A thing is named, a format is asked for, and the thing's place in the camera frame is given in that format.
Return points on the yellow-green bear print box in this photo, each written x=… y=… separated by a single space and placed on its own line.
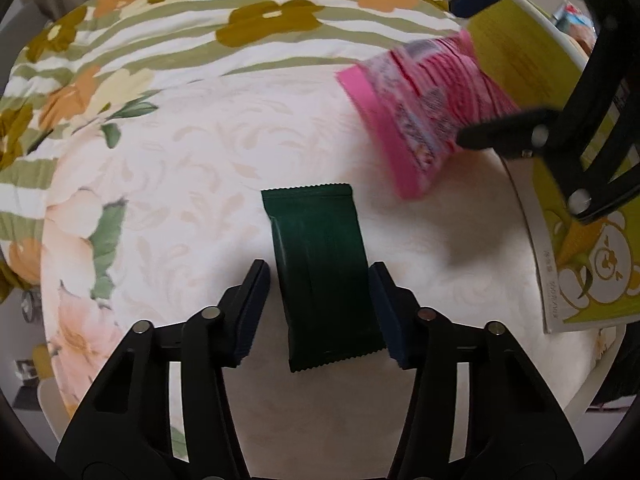
x=525 y=60

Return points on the striped floral blanket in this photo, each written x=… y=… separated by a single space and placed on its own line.
x=175 y=30

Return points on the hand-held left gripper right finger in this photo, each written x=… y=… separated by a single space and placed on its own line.
x=389 y=310

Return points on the blue white snack packet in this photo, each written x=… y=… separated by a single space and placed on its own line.
x=575 y=22

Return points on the pale floral tablecloth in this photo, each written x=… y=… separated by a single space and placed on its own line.
x=200 y=160

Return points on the dark green snack packet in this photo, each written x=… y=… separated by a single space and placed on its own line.
x=320 y=260

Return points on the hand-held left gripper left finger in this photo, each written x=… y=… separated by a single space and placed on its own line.
x=249 y=320

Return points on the pink purple snack packet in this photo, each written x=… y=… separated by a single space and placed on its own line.
x=425 y=110

